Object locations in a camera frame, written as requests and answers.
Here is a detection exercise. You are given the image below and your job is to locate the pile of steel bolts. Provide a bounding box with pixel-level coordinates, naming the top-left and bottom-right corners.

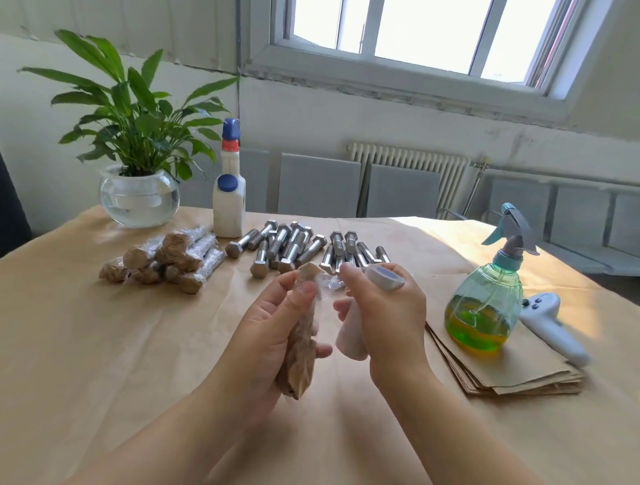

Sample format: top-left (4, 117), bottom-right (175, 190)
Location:
top-left (225, 220), bottom-right (393, 279)

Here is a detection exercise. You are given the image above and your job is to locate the white glue bottle blue cap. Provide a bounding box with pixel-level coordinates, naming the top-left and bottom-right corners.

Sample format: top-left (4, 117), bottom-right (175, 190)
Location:
top-left (212, 118), bottom-right (247, 239)

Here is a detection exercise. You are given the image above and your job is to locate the steel hex bolt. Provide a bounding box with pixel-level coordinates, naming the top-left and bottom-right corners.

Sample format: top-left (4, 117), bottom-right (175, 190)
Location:
top-left (122, 238), bottom-right (163, 271)

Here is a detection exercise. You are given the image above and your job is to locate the round glass vase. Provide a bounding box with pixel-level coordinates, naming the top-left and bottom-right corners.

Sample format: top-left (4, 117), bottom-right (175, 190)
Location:
top-left (98, 165), bottom-right (182, 229)

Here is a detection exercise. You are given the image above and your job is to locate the white cling film roll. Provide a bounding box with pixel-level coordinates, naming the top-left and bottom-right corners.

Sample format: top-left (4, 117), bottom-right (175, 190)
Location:
top-left (335, 262), bottom-right (406, 362)

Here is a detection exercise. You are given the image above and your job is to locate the green leafy plant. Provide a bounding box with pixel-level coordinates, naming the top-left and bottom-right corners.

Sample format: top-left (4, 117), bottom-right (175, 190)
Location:
top-left (18, 28), bottom-right (241, 179)

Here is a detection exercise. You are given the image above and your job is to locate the person's right hand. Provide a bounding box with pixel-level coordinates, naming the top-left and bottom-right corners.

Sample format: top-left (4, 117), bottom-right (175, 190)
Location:
top-left (333, 262), bottom-right (431, 393)

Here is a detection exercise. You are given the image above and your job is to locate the large brown paper table cover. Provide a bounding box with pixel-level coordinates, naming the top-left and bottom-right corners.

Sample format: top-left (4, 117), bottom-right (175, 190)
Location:
top-left (0, 205), bottom-right (640, 485)

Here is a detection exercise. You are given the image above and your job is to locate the white radiator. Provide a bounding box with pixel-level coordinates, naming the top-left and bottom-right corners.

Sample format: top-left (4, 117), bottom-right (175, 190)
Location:
top-left (347, 142), bottom-right (469, 219)

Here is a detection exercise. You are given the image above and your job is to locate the person's left hand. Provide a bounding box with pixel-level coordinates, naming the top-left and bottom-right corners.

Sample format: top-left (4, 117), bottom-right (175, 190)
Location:
top-left (198, 270), bottom-right (334, 426)

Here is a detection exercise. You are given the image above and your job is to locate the black trash bin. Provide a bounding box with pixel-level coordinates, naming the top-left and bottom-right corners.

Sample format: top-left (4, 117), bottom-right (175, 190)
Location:
top-left (0, 150), bottom-right (33, 259)

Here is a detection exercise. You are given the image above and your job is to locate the stack of brown paper sheets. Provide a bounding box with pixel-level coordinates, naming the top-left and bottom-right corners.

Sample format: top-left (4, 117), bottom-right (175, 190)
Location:
top-left (425, 300), bottom-right (585, 398)

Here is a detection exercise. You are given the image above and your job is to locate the white handheld controller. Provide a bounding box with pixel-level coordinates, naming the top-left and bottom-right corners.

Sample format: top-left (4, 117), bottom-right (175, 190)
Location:
top-left (520, 292), bottom-right (591, 367)

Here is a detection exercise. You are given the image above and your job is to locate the white vertical blind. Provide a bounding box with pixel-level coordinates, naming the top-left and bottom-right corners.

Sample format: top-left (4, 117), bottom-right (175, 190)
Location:
top-left (0, 0), bottom-right (251, 73)

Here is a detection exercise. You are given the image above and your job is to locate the grey chair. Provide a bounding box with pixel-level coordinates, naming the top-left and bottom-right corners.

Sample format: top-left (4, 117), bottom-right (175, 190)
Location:
top-left (277, 153), bottom-right (362, 219)
top-left (548, 185), bottom-right (640, 276)
top-left (365, 164), bottom-right (442, 220)
top-left (185, 148), bottom-right (271, 209)
top-left (485, 178), bottom-right (551, 241)

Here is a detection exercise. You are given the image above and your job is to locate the white framed window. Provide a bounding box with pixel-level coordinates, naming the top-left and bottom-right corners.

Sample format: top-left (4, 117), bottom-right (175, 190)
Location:
top-left (245, 0), bottom-right (611, 126)

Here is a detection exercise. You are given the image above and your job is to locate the person's right forearm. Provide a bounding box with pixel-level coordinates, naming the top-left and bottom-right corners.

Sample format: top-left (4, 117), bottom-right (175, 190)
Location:
top-left (378, 374), bottom-right (546, 485)

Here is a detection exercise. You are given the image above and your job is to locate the green spray bottle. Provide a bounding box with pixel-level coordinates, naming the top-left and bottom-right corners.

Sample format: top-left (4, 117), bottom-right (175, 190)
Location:
top-left (444, 203), bottom-right (540, 355)

